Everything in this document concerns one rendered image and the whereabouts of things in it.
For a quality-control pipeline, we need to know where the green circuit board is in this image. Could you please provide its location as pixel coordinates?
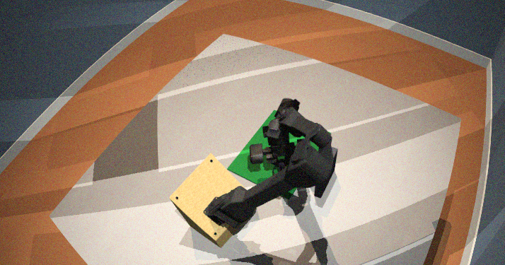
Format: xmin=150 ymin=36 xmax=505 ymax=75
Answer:
xmin=227 ymin=110 xmax=304 ymax=200

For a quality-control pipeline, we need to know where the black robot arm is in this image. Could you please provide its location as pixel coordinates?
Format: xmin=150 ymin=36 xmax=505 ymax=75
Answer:
xmin=204 ymin=98 xmax=334 ymax=229

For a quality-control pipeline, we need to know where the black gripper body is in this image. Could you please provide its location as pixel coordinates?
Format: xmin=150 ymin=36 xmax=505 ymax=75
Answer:
xmin=250 ymin=138 xmax=296 ymax=164

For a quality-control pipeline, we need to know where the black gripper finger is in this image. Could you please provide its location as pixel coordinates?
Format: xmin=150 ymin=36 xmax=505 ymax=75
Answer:
xmin=284 ymin=155 xmax=291 ymax=167
xmin=267 ymin=157 xmax=279 ymax=167

